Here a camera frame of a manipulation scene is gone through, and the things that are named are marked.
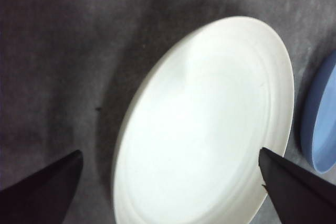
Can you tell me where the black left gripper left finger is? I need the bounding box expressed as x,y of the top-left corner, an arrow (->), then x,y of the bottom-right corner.
0,150 -> 83,224

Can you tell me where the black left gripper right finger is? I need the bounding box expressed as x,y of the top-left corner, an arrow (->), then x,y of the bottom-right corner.
258,147 -> 336,224

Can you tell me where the blue round plate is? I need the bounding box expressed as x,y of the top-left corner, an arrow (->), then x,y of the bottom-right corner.
300,49 -> 336,174

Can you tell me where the white round plate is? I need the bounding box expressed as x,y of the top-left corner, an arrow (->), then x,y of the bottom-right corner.
112,16 -> 295,224

